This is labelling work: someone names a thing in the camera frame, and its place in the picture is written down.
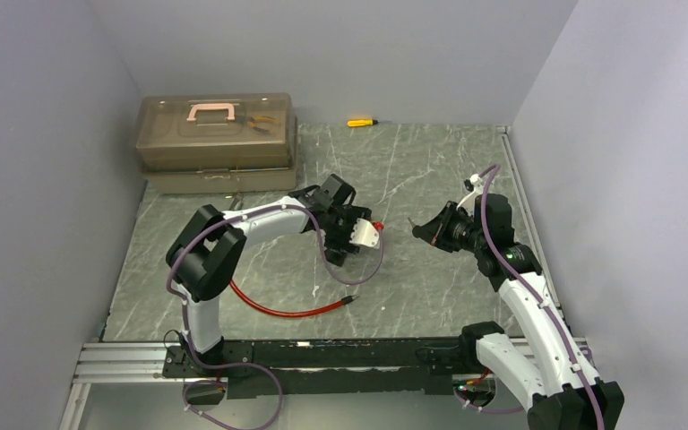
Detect red cable lock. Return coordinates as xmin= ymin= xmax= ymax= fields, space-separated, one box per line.
xmin=225 ymin=193 xmax=361 ymax=319

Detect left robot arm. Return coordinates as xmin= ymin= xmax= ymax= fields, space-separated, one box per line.
xmin=165 ymin=175 xmax=385 ymax=367

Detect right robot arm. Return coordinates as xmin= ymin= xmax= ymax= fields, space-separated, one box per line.
xmin=412 ymin=193 xmax=625 ymax=429

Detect brown translucent plastic toolbox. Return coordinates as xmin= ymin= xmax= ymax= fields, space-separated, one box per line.
xmin=134 ymin=92 xmax=300 ymax=194

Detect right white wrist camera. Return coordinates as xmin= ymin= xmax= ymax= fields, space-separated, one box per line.
xmin=457 ymin=174 xmax=484 ymax=215

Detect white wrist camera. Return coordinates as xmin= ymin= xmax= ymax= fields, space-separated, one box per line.
xmin=349 ymin=218 xmax=381 ymax=249
xmin=457 ymin=174 xmax=484 ymax=215

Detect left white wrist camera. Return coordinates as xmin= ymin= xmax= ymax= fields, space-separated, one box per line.
xmin=349 ymin=218 xmax=381 ymax=249

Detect yellow handled screwdriver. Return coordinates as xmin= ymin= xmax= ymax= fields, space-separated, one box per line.
xmin=347 ymin=118 xmax=379 ymax=128

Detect yellow handled pliers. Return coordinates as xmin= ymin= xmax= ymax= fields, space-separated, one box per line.
xmin=245 ymin=116 xmax=282 ymax=134

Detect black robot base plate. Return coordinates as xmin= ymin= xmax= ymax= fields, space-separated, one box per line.
xmin=161 ymin=337 xmax=491 ymax=399

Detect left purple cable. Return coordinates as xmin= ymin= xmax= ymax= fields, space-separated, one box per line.
xmin=166 ymin=204 xmax=385 ymax=430

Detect pink toolbox handle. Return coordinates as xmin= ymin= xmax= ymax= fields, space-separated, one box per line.
xmin=186 ymin=102 xmax=236 ymax=123

